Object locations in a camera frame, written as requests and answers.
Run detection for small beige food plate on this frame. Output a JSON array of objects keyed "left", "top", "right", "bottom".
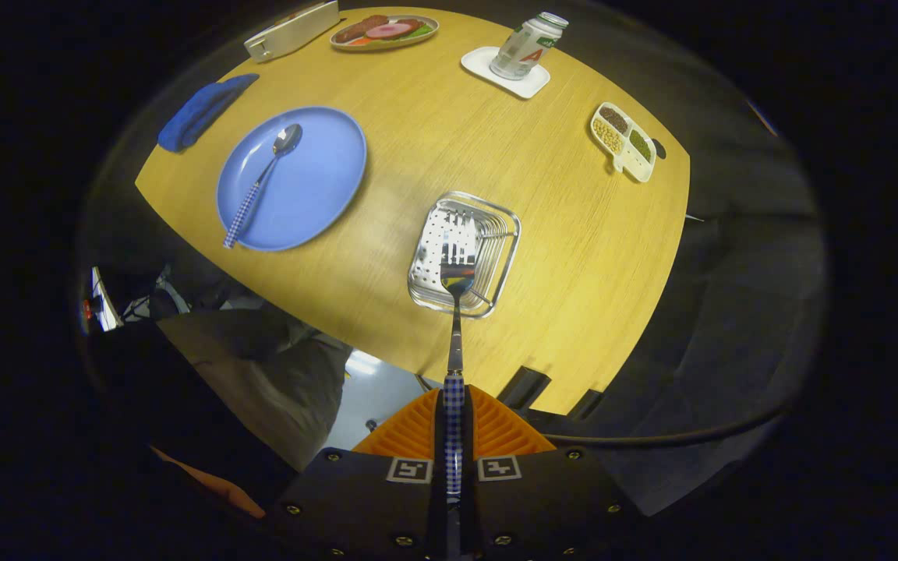
[{"left": 330, "top": 14, "right": 440, "bottom": 53}]

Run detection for blue folded cloth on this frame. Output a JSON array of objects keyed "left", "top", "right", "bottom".
[{"left": 157, "top": 73, "right": 260, "bottom": 153}]

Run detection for black and white shoe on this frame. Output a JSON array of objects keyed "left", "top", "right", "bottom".
[{"left": 79, "top": 265, "right": 185, "bottom": 336}]

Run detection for spoon with blue checked handle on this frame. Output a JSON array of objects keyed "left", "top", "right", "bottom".
[{"left": 222, "top": 123, "right": 303, "bottom": 250}]

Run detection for white square coaster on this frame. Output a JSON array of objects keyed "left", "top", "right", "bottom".
[{"left": 461, "top": 46, "right": 551, "bottom": 100}]

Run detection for white drink bottle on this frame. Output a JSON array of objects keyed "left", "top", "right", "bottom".
[{"left": 490, "top": 12, "right": 569, "bottom": 81}]

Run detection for metal wire basket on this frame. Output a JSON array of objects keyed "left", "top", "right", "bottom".
[{"left": 407, "top": 191, "right": 522, "bottom": 319}]

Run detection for white toaster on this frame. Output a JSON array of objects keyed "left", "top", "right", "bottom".
[{"left": 243, "top": 0, "right": 341, "bottom": 64}]

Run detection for brown meat piece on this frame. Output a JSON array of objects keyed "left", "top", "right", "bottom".
[{"left": 334, "top": 15, "right": 389, "bottom": 44}]

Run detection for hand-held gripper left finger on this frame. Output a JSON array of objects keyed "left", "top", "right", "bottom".
[{"left": 266, "top": 384, "right": 450, "bottom": 561}]

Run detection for fork with blue checked handle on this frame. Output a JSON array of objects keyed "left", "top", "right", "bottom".
[{"left": 439, "top": 234, "right": 479, "bottom": 503}]

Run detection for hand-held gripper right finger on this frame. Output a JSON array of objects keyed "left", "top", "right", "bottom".
[{"left": 461, "top": 384, "right": 645, "bottom": 561}]

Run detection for blue round plate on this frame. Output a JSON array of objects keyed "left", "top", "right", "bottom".
[{"left": 216, "top": 106, "right": 368, "bottom": 252}]

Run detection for black cable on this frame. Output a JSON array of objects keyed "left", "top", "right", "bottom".
[{"left": 550, "top": 404, "right": 787, "bottom": 450}]

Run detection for person's grey trousers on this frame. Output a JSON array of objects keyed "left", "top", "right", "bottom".
[{"left": 157, "top": 308, "right": 353, "bottom": 473}]

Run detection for white divided bean dish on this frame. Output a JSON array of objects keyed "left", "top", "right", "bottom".
[{"left": 590, "top": 102, "right": 657, "bottom": 184}]

